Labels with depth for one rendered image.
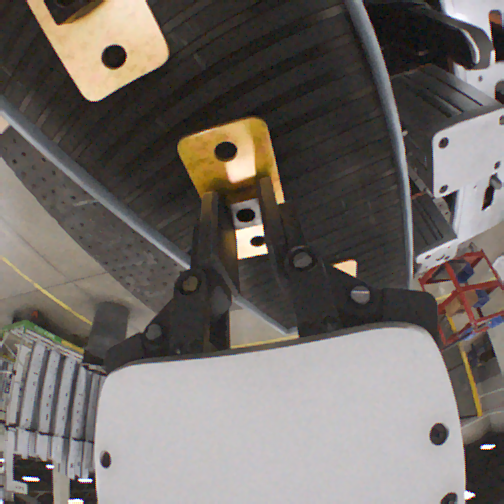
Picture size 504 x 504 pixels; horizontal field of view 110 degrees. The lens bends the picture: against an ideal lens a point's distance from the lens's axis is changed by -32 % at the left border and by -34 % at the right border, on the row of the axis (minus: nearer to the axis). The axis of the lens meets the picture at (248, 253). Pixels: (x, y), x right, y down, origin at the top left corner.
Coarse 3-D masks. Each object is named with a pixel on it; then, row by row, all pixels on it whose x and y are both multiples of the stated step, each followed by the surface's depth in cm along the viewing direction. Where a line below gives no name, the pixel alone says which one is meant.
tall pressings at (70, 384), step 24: (48, 360) 284; (72, 360) 322; (24, 384) 232; (48, 384) 266; (72, 384) 324; (96, 384) 351; (24, 408) 213; (48, 408) 249; (72, 408) 292; (96, 408) 314; (24, 432) 197; (48, 432) 234; (72, 432) 269; (24, 456) 177; (72, 456) 247
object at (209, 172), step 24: (240, 120) 9; (192, 144) 10; (216, 144) 10; (240, 144) 10; (264, 144) 10; (192, 168) 11; (216, 168) 11; (240, 168) 11; (264, 168) 11; (240, 192) 12; (240, 216) 13; (240, 240) 15
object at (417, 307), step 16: (384, 288) 8; (384, 304) 7; (400, 304) 7; (416, 304) 7; (432, 304) 7; (352, 320) 8; (368, 320) 7; (384, 320) 7; (400, 320) 7; (416, 320) 7; (432, 320) 7; (432, 336) 6
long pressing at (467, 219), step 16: (448, 0) 12; (464, 0) 11; (480, 0) 10; (496, 0) 9; (464, 16) 13; (480, 16) 12; (448, 64) 19; (496, 64) 16; (464, 80) 19; (496, 80) 18; (464, 192) 33; (480, 192) 33; (496, 192) 33; (464, 208) 36; (480, 208) 36; (496, 208) 37; (464, 224) 40; (480, 224) 40; (496, 224) 41; (464, 240) 45
